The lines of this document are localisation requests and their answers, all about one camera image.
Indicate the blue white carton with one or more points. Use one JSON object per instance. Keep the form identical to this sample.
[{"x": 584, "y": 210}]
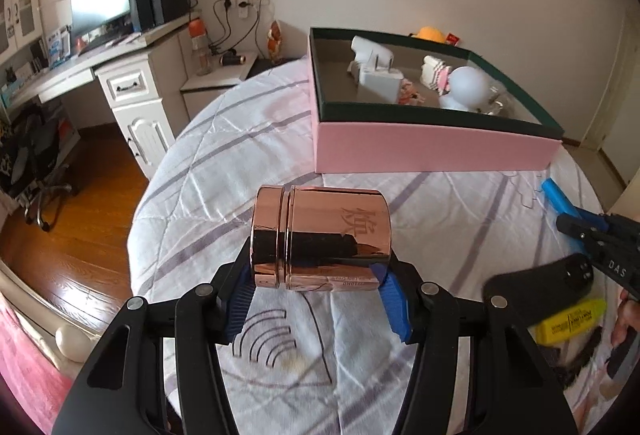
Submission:
[{"x": 57, "y": 46}]

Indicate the black pearl hair clip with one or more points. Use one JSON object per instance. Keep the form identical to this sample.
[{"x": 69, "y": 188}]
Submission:
[{"x": 575, "y": 360}]

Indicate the white striped quilt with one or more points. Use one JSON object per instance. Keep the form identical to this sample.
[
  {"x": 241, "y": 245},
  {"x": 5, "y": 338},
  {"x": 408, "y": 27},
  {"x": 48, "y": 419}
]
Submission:
[{"x": 200, "y": 215}]

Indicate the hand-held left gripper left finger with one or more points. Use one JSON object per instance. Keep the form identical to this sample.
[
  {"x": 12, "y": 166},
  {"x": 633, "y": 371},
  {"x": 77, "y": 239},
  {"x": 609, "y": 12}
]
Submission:
[{"x": 240, "y": 300}]

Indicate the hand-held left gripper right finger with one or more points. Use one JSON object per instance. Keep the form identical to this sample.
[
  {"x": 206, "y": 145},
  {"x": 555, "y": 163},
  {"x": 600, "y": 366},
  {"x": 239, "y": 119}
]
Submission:
[{"x": 395, "y": 305}]

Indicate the yellow highlighter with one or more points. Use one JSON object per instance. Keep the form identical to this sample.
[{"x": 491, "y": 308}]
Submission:
[{"x": 570, "y": 322}]

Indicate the small black hair dryer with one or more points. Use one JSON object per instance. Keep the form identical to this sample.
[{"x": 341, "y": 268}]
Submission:
[{"x": 232, "y": 60}]

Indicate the person's right hand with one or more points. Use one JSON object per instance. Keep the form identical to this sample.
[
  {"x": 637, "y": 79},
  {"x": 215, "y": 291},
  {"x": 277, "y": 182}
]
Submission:
[{"x": 624, "y": 322}]

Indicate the white side table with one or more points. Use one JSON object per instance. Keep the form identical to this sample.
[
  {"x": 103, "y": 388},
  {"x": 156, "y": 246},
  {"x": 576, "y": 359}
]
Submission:
[{"x": 215, "y": 80}]

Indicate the white cone-shaped plug adapter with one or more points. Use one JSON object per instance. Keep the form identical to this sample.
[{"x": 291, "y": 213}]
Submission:
[{"x": 372, "y": 49}]

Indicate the black keyboard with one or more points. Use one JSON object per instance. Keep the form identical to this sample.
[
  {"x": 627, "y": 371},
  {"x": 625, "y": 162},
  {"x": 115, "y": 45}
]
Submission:
[{"x": 105, "y": 42}]

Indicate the orange octopus plush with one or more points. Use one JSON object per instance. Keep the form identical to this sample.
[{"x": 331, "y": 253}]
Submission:
[{"x": 431, "y": 34}]

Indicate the pink bottle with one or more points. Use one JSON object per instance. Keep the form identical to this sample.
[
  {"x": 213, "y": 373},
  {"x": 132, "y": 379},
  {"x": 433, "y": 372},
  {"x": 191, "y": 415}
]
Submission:
[{"x": 199, "y": 47}]

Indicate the black remote control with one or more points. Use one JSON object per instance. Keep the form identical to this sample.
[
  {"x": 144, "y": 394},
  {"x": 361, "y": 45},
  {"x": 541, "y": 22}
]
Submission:
[{"x": 530, "y": 282}]

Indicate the white square charger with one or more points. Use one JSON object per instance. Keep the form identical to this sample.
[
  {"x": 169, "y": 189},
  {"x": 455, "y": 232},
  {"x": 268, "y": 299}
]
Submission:
[{"x": 380, "y": 82}]

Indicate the white bed frame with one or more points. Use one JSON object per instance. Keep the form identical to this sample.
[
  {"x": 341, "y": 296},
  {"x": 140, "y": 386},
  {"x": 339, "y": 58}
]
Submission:
[{"x": 70, "y": 337}]

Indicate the white desk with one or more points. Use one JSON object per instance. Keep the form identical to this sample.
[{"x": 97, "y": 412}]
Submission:
[{"x": 65, "y": 70}]

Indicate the white glass-door cabinet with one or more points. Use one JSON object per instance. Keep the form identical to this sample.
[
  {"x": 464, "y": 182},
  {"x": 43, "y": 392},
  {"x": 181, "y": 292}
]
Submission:
[{"x": 22, "y": 10}]

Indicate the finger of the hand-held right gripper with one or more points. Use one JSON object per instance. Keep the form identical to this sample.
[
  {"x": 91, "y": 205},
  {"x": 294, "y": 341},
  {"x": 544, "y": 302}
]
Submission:
[
  {"x": 575, "y": 230},
  {"x": 595, "y": 220}
]

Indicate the rose gold jar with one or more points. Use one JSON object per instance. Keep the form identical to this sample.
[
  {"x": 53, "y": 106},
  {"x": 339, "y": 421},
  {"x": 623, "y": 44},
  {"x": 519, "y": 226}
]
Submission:
[{"x": 320, "y": 235}]

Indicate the wall power outlets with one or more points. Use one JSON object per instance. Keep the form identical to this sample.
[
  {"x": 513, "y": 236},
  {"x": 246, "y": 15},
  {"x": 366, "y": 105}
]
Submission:
[{"x": 247, "y": 2}]

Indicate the anatomical torso model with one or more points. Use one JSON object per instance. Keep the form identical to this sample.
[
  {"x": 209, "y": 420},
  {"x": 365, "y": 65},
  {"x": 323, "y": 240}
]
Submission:
[{"x": 276, "y": 42}]

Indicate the clear plastic hair clip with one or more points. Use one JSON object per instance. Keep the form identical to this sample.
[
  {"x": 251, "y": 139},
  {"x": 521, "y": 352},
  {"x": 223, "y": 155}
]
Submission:
[{"x": 500, "y": 102}]

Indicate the white round night light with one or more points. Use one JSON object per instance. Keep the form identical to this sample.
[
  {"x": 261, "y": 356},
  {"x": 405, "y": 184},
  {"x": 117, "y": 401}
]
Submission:
[{"x": 467, "y": 87}]

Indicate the white door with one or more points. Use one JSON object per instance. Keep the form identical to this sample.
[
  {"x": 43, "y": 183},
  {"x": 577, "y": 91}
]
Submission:
[{"x": 615, "y": 80}]

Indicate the grey printed garment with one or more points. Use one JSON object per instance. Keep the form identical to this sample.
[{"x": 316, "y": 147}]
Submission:
[{"x": 9, "y": 155}]

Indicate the bright pink blanket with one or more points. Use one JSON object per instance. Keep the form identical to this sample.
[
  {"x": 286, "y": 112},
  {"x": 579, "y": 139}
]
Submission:
[{"x": 25, "y": 380}]

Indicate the pink storage box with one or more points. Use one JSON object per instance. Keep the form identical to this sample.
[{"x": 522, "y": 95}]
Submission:
[{"x": 425, "y": 147}]

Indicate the black office chair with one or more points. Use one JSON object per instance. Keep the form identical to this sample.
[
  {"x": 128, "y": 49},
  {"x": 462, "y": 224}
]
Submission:
[{"x": 35, "y": 165}]

